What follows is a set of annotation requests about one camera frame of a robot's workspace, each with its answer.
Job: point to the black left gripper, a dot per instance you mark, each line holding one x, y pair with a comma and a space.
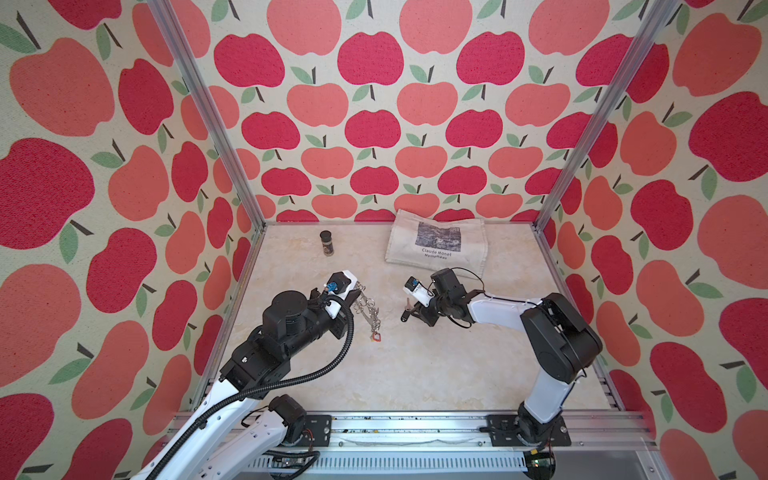
342, 316

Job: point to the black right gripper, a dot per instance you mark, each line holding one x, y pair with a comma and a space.
418, 310

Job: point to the metal disc with key rings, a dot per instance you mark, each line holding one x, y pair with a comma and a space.
366, 307

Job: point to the key with black head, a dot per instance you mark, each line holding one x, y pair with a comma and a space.
408, 312

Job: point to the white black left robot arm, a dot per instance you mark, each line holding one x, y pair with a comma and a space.
264, 372

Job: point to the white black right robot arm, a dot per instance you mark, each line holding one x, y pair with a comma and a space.
562, 341

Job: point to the small dark spice jar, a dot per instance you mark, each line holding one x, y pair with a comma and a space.
327, 242

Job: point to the cream Monet canvas bag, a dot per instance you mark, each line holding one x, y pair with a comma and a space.
432, 245

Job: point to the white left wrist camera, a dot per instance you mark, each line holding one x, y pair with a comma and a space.
343, 284

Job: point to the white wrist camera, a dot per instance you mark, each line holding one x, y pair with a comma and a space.
418, 291
343, 284

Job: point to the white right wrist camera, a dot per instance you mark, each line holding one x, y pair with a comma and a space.
418, 291

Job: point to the front aluminium rail base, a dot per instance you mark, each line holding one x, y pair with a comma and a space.
441, 445

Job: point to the left rear aluminium frame post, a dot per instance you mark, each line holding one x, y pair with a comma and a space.
173, 33

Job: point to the aluminium frame post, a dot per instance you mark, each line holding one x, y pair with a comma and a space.
651, 26
173, 33

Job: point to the right rear aluminium frame post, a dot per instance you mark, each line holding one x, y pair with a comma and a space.
651, 26

